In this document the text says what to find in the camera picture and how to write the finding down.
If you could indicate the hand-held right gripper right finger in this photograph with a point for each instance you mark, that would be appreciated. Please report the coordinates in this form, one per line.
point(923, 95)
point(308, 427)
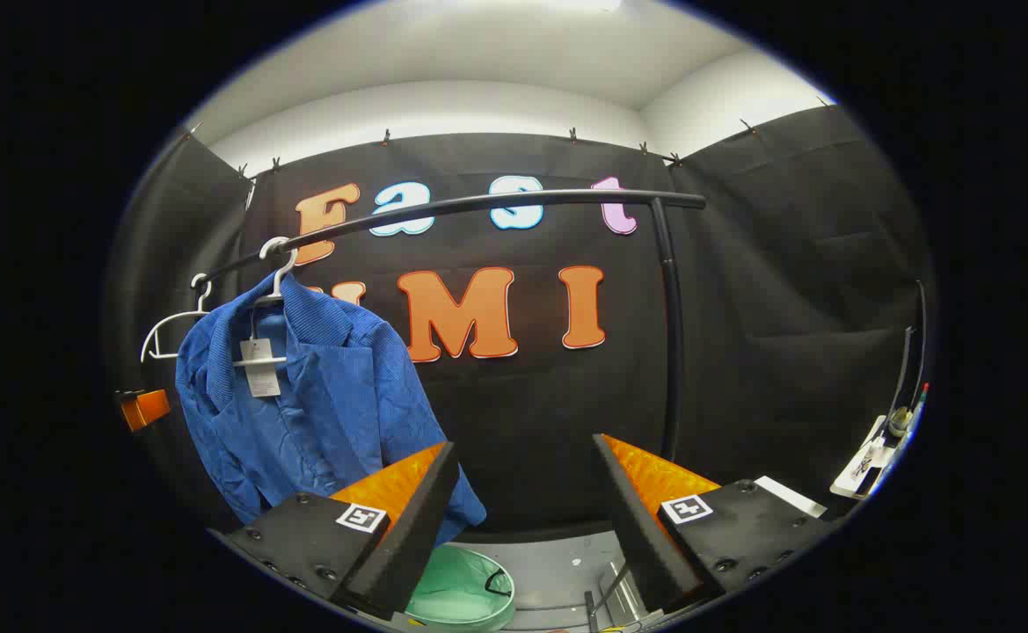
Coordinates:
point(641, 527)

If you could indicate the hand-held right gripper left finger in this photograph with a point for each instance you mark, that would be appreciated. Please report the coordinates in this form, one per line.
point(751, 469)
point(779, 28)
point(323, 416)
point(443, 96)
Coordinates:
point(408, 527)

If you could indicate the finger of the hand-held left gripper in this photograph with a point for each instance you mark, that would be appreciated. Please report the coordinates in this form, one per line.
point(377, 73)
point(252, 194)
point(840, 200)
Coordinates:
point(146, 409)

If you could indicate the green fabric laundry hamper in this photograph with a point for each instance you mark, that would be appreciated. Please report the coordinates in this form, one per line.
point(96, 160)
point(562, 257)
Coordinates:
point(452, 593)

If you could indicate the white plastic clothes hanger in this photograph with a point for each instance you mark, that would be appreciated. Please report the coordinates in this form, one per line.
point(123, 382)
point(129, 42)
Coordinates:
point(203, 301)
point(280, 281)

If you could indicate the black metal clothes rack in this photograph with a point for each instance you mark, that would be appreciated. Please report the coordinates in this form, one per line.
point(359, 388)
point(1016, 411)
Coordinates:
point(674, 352)

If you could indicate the white paper garment tag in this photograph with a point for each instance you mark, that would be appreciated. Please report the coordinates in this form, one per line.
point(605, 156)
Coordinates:
point(260, 369)

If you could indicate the black backdrop cloth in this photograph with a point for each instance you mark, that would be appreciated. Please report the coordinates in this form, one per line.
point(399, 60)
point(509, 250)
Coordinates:
point(786, 308)

